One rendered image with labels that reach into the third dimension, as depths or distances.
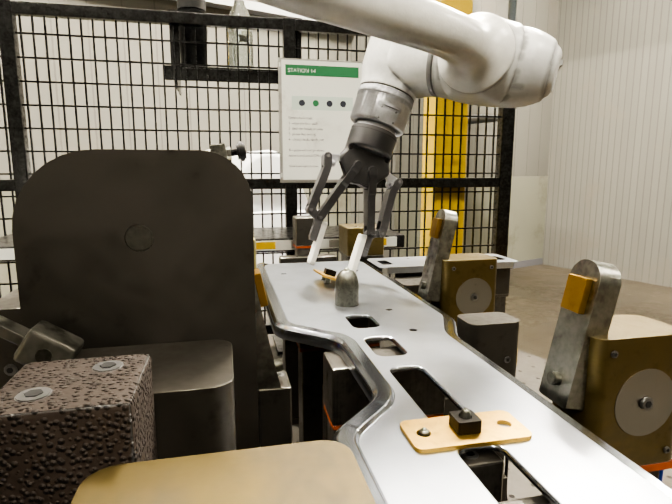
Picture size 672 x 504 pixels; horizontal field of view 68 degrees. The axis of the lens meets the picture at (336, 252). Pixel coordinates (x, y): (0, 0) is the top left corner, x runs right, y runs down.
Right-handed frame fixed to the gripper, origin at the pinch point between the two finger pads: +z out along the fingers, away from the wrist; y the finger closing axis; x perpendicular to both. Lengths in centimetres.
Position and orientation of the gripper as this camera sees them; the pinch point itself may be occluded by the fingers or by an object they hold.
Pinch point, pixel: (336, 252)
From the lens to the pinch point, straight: 79.0
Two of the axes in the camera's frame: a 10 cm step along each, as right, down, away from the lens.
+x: -2.3, -0.8, 9.7
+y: 9.2, 2.9, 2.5
